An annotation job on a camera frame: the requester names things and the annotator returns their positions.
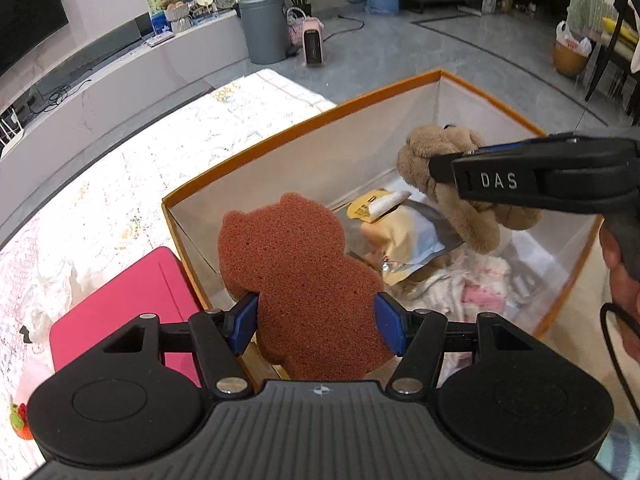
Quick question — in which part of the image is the black cable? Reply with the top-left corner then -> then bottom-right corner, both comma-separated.
599,302 -> 636,406

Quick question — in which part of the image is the grey television console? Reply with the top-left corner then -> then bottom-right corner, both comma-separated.
0,7 -> 251,161

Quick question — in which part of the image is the small red crocheted toy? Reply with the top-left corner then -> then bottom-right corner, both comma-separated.
7,402 -> 31,441

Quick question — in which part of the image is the grey trash can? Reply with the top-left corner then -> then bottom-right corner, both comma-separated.
238,0 -> 291,66

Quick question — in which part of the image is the person's patterned clothing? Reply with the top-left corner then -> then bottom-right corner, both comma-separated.
594,414 -> 640,480

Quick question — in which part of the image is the person's right hand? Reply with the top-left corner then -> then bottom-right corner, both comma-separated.
600,230 -> 639,321

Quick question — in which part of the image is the pink white space heater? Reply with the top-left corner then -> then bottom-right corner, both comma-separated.
302,17 -> 325,69

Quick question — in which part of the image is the white router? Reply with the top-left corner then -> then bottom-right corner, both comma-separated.
0,109 -> 26,156

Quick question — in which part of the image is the black wall television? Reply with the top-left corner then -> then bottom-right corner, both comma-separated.
0,0 -> 69,77

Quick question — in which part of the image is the clear plastic bag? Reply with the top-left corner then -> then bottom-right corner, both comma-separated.
19,249 -> 101,346

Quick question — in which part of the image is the yellow foil packet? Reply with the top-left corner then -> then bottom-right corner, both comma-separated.
347,187 -> 464,286

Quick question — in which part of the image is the pink white crocheted item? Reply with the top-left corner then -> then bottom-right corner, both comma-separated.
449,254 -> 511,311

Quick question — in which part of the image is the red plastic storage box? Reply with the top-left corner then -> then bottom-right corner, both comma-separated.
49,246 -> 203,389

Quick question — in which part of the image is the cream cloth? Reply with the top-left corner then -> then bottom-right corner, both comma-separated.
399,264 -> 467,322

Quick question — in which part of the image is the black chair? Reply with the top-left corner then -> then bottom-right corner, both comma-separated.
584,0 -> 640,111

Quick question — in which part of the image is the pink wire basket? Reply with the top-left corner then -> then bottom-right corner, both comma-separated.
286,7 -> 311,36

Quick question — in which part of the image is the brown bear-shaped sponge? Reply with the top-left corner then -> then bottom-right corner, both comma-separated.
217,192 -> 396,379

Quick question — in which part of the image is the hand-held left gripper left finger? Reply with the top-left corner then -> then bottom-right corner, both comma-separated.
94,292 -> 260,397

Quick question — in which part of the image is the orange cardboard box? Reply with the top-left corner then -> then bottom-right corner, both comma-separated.
161,69 -> 605,381

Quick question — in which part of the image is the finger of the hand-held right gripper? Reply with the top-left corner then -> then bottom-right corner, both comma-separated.
428,148 -> 482,197
475,132 -> 601,155

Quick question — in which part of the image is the brown teddy bear plush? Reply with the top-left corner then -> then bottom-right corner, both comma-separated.
397,122 -> 544,256

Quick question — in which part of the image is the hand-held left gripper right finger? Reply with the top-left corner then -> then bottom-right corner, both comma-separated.
374,292 -> 546,396

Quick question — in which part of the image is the woven basket with bag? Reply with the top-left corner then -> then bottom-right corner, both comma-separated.
552,19 -> 594,79

